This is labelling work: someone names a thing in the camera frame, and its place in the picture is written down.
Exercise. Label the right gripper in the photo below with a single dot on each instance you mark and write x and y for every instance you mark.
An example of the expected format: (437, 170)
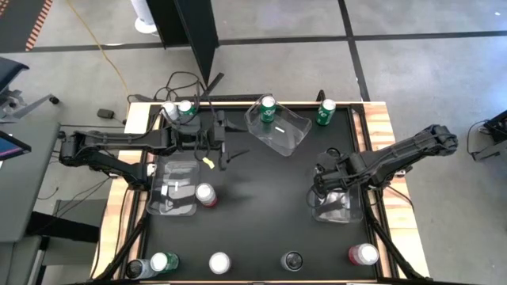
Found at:
(334, 172)

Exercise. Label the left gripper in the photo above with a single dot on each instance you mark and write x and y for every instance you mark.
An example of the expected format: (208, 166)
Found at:
(208, 138)

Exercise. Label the clear plastic bin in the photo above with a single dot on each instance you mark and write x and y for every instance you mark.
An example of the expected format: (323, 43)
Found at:
(293, 134)
(348, 213)
(174, 206)

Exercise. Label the green Sprite soda can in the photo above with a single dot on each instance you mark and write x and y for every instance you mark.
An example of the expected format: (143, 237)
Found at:
(268, 109)
(185, 107)
(170, 261)
(325, 112)

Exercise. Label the red and white soda can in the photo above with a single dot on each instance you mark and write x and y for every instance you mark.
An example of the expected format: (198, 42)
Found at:
(170, 109)
(205, 193)
(219, 263)
(366, 254)

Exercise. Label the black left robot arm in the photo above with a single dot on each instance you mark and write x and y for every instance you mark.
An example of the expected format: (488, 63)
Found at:
(119, 138)

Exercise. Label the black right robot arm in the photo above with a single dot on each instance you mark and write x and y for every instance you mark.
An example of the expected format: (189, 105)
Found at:
(404, 152)

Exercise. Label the black partition panel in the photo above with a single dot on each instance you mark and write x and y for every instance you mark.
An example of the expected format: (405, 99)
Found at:
(198, 35)

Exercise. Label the black power adapter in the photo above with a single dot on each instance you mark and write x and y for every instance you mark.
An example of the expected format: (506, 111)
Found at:
(105, 113)

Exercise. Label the black equipment stand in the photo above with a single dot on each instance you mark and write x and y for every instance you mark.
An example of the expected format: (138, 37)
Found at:
(497, 128)

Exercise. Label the black flat base panel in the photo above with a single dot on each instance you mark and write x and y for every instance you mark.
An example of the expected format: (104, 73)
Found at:
(59, 227)

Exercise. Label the grey desk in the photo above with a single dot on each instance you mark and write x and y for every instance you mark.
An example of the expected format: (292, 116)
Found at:
(27, 190)

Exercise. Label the computer monitor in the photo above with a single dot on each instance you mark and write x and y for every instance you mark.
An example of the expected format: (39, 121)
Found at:
(10, 146)

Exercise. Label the dark office chair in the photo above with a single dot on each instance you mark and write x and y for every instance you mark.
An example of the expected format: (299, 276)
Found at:
(10, 73)

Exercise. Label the black orange-striped floor mat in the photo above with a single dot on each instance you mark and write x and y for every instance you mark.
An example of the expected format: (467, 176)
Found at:
(16, 23)

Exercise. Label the white pedestal stand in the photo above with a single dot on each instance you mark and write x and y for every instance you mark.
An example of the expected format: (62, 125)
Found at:
(144, 25)

